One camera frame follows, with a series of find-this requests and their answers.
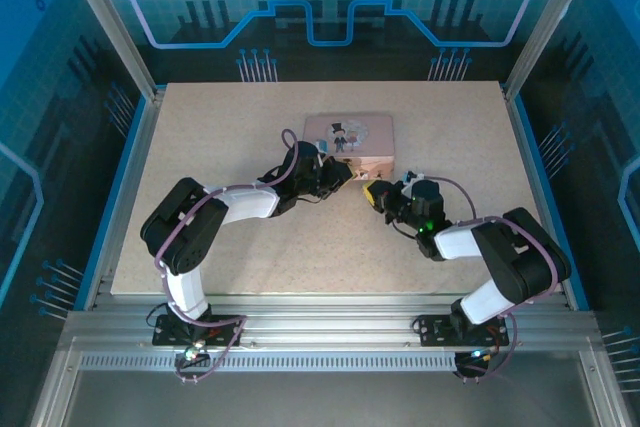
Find aluminium frame rail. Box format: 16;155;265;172
57;291;604;356

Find pink cartoon print box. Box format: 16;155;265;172
302;113;399;181

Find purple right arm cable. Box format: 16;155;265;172
423;174;560;384

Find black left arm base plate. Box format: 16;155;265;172
152;314;247;348

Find slotted grey cable duct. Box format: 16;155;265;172
79;352;464;371

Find aluminium frame post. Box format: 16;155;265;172
54;0;167;101
502;0;590;101

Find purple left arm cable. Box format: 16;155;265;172
153;127;302;386

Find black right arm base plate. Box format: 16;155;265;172
414;314;511;348

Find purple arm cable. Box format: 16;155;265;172
423;174;560;384
153;127;302;386

